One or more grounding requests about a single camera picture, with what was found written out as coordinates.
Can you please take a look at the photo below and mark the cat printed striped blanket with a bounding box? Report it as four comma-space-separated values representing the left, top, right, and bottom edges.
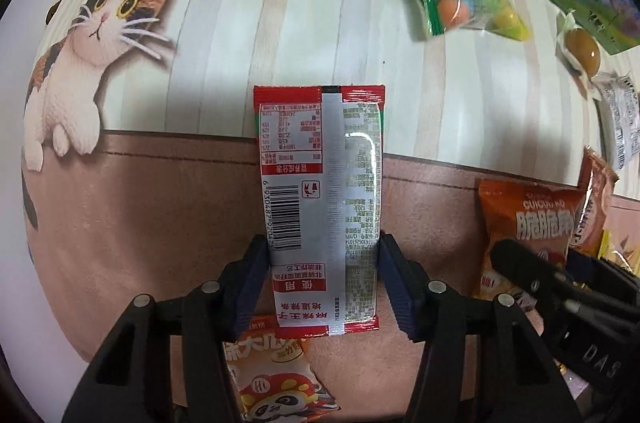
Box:
19, 0, 640, 423

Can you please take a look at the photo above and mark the orange chips bag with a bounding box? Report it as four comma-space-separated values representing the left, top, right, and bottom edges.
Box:
474, 178, 592, 304

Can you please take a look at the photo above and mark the brown orange snack packet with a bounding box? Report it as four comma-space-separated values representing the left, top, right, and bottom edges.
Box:
567, 146, 621, 260

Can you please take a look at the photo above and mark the red snack packet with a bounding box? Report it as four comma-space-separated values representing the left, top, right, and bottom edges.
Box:
252, 84, 387, 335

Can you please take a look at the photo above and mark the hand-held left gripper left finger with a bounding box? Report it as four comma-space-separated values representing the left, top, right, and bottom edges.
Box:
62, 234, 272, 423

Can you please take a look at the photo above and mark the braised egg packet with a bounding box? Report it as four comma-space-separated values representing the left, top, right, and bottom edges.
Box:
556, 10, 603, 90

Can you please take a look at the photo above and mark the orange panda snack packet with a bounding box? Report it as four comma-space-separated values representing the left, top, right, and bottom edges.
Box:
225, 315, 342, 423

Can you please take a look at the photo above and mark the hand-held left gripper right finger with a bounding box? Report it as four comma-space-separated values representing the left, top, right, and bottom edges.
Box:
379, 230, 581, 423

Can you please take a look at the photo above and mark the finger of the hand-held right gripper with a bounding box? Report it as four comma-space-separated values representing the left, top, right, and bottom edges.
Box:
490, 239, 640, 329
567, 249, 640, 304

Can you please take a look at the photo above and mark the small yellow packet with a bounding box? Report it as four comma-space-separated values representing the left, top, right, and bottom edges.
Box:
597, 230, 640, 278

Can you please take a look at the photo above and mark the silver snack packet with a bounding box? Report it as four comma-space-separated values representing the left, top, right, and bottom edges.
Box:
591, 72, 640, 174

